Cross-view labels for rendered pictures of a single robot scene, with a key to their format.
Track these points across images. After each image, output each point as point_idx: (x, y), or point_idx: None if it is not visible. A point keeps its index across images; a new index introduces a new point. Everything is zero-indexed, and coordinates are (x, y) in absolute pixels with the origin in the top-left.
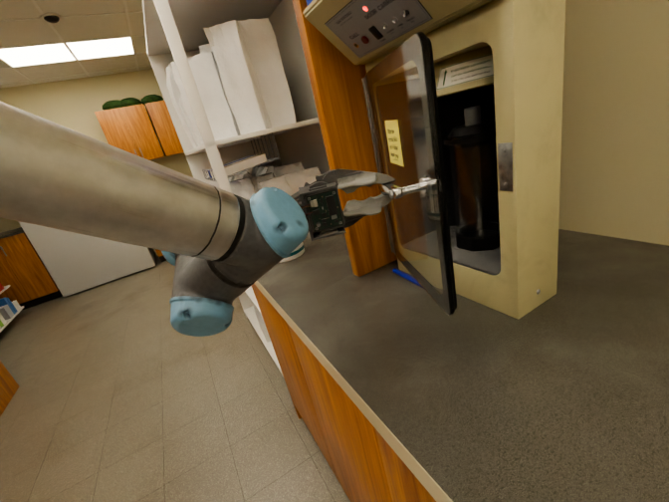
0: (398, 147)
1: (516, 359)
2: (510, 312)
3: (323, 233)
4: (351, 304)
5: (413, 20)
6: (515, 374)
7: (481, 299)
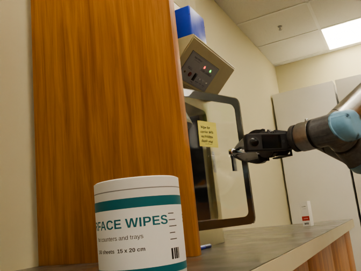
0: (214, 137)
1: (254, 239)
2: (222, 240)
3: (282, 156)
4: (248, 248)
5: (202, 86)
6: (264, 237)
7: (215, 240)
